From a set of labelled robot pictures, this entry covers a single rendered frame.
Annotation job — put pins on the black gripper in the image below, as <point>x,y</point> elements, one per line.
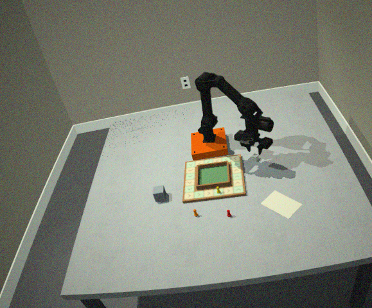
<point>263,143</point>

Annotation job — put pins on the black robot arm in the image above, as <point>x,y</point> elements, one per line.
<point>245,106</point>

